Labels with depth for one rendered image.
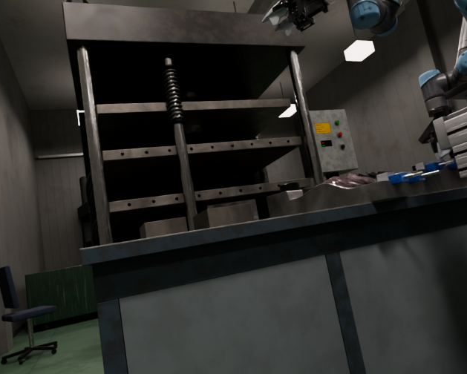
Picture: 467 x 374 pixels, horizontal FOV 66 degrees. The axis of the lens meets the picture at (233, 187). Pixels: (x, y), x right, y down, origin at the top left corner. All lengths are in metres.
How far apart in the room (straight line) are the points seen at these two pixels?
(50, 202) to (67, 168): 1.02
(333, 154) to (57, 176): 9.28
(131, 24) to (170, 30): 0.20
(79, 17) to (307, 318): 1.66
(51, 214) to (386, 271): 9.96
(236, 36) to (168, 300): 1.57
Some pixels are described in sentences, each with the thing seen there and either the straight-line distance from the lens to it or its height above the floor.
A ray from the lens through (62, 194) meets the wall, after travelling 10.79.
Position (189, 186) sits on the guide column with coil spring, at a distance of 1.80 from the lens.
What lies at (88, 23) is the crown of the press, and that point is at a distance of 2.02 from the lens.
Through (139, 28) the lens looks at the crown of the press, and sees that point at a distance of 2.03.
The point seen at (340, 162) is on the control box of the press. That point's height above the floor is 1.12.
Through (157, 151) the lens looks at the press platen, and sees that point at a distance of 1.87.
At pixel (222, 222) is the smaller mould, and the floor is 0.82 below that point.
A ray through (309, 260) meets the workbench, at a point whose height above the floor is 0.66.
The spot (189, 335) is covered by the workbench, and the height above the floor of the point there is 0.55.
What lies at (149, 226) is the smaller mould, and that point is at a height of 0.85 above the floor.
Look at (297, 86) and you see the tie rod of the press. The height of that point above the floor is 1.57.
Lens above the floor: 0.75
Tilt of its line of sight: 9 degrees up
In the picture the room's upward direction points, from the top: 10 degrees counter-clockwise
